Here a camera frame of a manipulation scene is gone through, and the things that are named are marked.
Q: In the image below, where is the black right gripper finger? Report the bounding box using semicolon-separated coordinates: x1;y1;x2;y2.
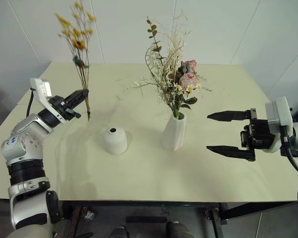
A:
207;108;258;122
206;145;256;163

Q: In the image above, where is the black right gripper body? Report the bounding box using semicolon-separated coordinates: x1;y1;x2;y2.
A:
239;118;275;151

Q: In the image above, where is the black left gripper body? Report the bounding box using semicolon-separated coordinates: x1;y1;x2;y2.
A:
48;95;81;122

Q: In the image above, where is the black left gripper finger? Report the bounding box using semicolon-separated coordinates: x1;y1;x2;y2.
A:
64;89;89;104
68;93;89;110

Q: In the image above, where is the yellow dried flower bouquet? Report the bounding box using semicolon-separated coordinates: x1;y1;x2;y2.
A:
54;0;98;122

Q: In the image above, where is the pink rose dried bouquet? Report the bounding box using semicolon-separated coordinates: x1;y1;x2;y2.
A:
125;9;214;118

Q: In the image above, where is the short round white vase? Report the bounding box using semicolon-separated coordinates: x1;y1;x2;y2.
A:
103;126;128;156

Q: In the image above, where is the tall faceted white vase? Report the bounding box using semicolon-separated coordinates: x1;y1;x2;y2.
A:
159;112;187;152

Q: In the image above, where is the dark rounded shape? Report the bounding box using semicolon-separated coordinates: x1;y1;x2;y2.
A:
109;225;128;238
165;220;196;238

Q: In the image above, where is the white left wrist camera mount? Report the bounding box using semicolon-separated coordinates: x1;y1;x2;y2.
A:
29;78;67;124

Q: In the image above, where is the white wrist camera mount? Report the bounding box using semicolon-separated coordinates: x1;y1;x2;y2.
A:
29;78;67;124
262;96;294;153

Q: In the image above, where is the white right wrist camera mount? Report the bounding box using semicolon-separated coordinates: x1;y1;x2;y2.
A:
262;96;294;153

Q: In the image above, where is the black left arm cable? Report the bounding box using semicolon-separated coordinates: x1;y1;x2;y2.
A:
26;87;36;118

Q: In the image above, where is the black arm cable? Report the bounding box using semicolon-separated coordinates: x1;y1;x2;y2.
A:
26;87;36;118
280;125;298;220

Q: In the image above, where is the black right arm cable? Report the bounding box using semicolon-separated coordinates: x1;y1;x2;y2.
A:
280;125;298;220

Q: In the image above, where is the black metal table frame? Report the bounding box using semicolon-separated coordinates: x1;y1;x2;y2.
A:
61;200;298;238

